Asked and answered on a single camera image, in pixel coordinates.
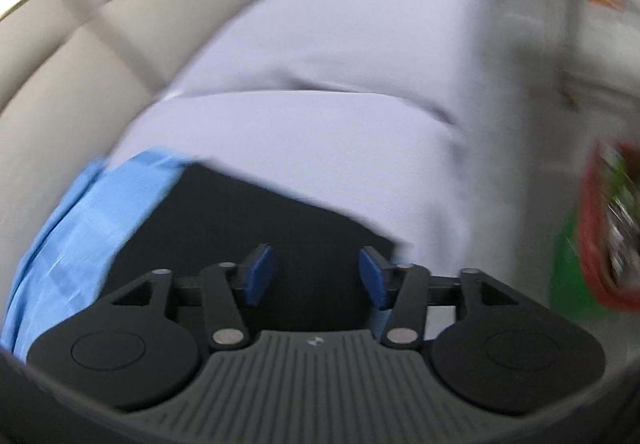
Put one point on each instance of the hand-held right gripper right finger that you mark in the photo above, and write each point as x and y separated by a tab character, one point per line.
372	276

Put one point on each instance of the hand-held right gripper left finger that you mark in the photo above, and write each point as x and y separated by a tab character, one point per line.
257	274

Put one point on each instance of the green bag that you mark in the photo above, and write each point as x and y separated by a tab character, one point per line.
567	274

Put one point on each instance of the pale lavender cloth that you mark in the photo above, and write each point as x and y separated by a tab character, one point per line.
325	48

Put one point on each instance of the blue checked bed sheet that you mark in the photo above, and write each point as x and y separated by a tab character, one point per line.
75	234

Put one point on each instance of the red printed bag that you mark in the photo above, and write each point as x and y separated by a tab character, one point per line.
600	224

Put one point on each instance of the black pants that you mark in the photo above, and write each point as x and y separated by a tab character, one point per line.
250	214

